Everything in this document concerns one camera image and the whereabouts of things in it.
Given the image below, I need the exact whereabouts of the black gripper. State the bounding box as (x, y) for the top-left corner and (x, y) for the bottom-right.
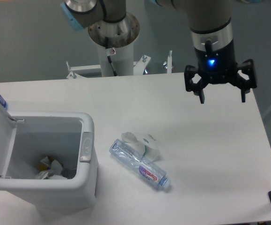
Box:
(184, 43), (257, 104)

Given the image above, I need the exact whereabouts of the clear plastic water bottle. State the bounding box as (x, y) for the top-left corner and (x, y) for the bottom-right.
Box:
(109, 139), (171, 192)

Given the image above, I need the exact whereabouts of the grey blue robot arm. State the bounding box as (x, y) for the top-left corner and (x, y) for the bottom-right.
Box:
(60, 0), (257, 103)

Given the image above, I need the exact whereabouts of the white trash can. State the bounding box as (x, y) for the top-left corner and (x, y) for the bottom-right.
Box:
(0, 112), (98, 210)

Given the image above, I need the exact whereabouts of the white paper trash in bin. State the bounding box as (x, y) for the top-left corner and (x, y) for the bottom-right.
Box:
(34, 156), (67, 180)

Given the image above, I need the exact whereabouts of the yellow trash piece in bin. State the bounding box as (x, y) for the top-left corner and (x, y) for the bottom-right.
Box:
(38, 164), (48, 171)

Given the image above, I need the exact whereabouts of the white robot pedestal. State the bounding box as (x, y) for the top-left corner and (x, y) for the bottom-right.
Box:
(66, 13), (174, 80)

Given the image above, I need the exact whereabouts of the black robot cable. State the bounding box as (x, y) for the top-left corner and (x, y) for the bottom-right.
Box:
(105, 36), (118, 77)

